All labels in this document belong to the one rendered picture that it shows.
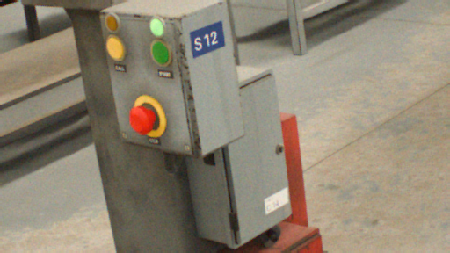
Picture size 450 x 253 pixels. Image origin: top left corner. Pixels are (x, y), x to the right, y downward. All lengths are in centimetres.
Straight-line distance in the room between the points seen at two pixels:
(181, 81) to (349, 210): 210
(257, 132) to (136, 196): 25
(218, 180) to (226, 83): 31
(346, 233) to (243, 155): 161
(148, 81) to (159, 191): 39
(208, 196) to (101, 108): 24
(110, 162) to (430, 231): 158
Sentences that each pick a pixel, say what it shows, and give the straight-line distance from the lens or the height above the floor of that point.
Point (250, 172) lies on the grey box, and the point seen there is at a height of 78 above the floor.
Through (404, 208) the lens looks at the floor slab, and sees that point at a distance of 349.
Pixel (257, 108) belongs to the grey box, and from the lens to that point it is 179.
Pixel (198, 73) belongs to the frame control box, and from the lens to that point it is 147.
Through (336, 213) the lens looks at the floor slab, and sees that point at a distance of 351.
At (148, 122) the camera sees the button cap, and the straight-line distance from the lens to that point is 150.
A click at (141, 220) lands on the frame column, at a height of 69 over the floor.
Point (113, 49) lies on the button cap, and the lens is 154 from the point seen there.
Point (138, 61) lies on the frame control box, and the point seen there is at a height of 105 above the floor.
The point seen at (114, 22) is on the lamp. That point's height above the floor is 111.
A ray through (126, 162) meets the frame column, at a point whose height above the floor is 79.
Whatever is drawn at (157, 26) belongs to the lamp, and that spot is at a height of 111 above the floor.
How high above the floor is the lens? 145
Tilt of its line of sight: 17 degrees down
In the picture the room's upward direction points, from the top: 9 degrees counter-clockwise
